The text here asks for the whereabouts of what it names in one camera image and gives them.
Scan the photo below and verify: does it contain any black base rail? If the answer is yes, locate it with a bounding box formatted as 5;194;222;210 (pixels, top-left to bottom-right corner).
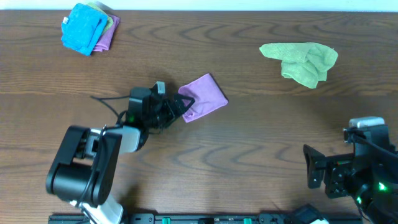
48;212;364;224

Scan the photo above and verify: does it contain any purple microfiber cloth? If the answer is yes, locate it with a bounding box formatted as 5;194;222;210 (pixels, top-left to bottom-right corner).
178;73;228;123

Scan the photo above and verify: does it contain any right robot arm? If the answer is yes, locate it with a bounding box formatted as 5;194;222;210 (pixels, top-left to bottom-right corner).
303;124;397;223

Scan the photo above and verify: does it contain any folded blue cloth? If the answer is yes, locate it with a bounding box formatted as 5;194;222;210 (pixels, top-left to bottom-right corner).
61;3;108;56

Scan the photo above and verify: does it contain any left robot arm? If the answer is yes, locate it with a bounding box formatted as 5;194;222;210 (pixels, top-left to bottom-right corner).
45;83;195;223

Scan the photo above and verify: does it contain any folded green cloth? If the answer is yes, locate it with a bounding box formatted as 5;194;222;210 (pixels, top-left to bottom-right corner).
86;2;114;35

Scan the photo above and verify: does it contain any folded purple cloth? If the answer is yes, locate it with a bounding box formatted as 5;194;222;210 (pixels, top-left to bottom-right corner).
93;15;120;52

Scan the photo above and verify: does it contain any crumpled green cloth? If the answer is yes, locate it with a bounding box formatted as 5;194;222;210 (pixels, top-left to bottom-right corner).
259;42;338;89

